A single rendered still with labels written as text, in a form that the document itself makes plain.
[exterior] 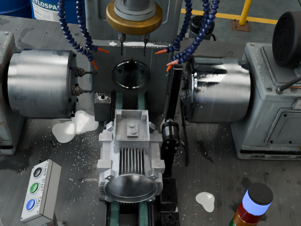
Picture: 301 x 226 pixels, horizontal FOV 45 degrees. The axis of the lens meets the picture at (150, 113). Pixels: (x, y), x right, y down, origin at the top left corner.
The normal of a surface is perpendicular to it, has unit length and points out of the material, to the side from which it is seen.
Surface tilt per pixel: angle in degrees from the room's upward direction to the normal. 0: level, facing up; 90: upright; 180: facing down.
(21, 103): 81
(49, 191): 52
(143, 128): 0
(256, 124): 90
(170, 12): 90
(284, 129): 90
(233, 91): 47
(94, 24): 90
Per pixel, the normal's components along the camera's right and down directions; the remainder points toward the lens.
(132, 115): 0.05, 0.73
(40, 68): 0.08, -0.32
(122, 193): 0.36, -0.65
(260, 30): 0.07, -0.68
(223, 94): 0.07, 0.20
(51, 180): 0.83, -0.40
